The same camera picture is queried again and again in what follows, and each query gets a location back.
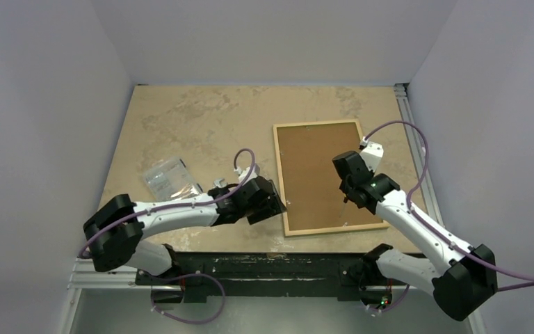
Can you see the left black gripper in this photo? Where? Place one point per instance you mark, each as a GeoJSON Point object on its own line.
{"type": "Point", "coordinates": [272, 207]}

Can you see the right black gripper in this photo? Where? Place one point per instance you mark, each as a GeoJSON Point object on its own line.
{"type": "Point", "coordinates": [349, 194]}

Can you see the green picture frame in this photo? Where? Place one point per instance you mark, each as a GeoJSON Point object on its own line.
{"type": "Point", "coordinates": [308, 181]}

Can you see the yellow handled screwdriver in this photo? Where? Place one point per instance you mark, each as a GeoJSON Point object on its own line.
{"type": "Point", "coordinates": [343, 208]}

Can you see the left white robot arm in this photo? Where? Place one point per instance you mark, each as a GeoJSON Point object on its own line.
{"type": "Point", "coordinates": [117, 233]}

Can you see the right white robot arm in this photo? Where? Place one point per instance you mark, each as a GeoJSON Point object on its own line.
{"type": "Point", "coordinates": [460, 277]}

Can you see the black adjustable wrench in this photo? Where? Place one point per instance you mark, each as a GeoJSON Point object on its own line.
{"type": "Point", "coordinates": [220, 183]}

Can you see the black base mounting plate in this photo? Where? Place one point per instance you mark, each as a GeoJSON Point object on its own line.
{"type": "Point", "coordinates": [380, 296]}

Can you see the clear plastic organizer box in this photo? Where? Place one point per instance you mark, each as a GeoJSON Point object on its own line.
{"type": "Point", "coordinates": [170, 180]}

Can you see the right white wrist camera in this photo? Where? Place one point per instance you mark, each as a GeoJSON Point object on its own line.
{"type": "Point", "coordinates": [371, 153]}

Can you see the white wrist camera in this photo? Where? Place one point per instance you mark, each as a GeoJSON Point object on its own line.
{"type": "Point", "coordinates": [371, 153]}
{"type": "Point", "coordinates": [248, 173]}

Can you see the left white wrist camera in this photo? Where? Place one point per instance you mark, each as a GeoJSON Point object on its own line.
{"type": "Point", "coordinates": [248, 173]}

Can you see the front aluminium rail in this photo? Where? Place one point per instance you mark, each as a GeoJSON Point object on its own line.
{"type": "Point", "coordinates": [106, 276]}

